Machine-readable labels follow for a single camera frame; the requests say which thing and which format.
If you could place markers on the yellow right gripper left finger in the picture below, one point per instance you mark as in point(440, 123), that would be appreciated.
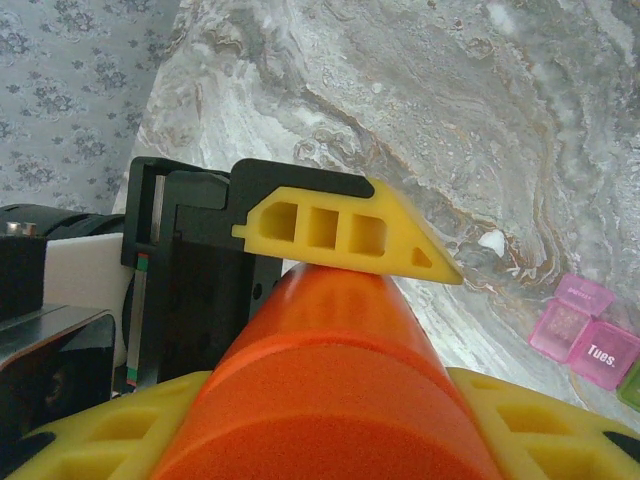
point(125, 440)

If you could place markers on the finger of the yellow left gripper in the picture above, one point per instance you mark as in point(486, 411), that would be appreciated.
point(400, 235)

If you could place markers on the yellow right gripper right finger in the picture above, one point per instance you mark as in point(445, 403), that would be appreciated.
point(550, 445)

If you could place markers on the pink pill box Tues print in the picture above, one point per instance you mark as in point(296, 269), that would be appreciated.
point(602, 357)

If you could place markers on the pink pill box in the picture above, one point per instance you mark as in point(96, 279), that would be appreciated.
point(560, 330)

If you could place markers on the orange plastic cup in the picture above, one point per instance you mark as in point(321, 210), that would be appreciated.
point(320, 375)

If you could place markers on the small white pill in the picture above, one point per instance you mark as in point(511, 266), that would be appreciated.
point(492, 243)

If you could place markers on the green pill box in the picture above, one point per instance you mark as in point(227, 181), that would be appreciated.
point(631, 387)

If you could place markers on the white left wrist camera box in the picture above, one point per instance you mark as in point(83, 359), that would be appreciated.
point(80, 275)

